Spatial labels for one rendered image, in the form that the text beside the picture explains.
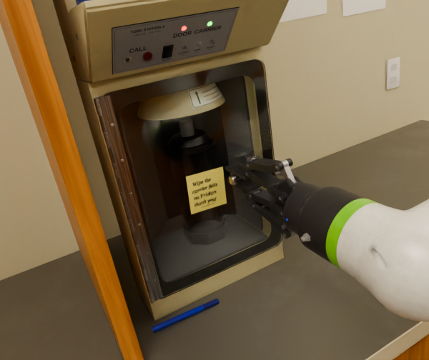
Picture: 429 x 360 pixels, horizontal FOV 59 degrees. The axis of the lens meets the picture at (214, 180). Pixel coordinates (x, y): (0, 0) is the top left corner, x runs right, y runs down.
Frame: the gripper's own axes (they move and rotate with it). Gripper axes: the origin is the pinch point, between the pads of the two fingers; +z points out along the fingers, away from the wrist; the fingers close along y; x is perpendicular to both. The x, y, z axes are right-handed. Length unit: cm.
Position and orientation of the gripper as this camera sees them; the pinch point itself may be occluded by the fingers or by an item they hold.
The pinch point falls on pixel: (242, 176)
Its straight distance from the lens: 69.3
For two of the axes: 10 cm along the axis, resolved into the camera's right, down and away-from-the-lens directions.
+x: -8.7, 3.2, -3.8
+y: -1.7, -9.1, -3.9
